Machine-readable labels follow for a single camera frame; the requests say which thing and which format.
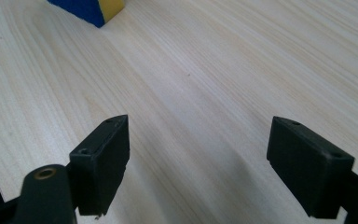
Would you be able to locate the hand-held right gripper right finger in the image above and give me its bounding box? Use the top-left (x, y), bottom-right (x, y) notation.
top-left (266, 116), bottom-right (356, 220)

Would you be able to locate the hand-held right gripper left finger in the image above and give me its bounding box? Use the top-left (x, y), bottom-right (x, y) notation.
top-left (69, 114), bottom-right (131, 217)

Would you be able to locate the blue and yellow sponge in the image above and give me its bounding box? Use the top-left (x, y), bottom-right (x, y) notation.
top-left (47, 0), bottom-right (127, 29)

